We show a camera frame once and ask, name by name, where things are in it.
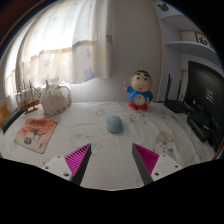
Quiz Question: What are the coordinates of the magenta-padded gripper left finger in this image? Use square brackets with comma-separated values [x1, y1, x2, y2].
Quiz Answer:
[42, 143, 93, 186]

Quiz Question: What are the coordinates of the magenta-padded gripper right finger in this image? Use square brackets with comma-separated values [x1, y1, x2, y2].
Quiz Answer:
[131, 143, 184, 186]

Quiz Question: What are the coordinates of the light blue computer mouse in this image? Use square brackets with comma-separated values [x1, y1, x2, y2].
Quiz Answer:
[105, 115, 124, 134]

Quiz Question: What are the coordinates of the white printed tablecloth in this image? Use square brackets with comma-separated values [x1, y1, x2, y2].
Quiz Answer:
[0, 101, 218, 192]

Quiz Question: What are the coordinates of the small black box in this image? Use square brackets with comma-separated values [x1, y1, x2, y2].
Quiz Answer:
[186, 111, 212, 144]

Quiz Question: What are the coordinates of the large white conch shell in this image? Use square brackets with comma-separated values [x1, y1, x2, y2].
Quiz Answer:
[39, 79, 73, 118]

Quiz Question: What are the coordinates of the cartoon boy figurine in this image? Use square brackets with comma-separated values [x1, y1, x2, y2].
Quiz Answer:
[124, 68, 154, 112]

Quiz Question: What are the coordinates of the wooden model sailing ship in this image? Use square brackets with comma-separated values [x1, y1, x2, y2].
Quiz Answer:
[14, 79, 43, 115]

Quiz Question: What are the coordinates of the orange wooden chair back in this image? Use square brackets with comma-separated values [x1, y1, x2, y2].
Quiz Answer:
[0, 101, 11, 126]

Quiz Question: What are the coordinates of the black computer monitor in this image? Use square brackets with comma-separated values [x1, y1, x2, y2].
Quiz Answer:
[184, 60, 224, 138]

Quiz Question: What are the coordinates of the white star-print curtain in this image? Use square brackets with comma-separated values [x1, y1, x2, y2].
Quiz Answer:
[4, 0, 114, 98]

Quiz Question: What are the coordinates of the white wall shelf unit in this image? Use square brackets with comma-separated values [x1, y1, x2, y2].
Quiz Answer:
[152, 0, 224, 103]

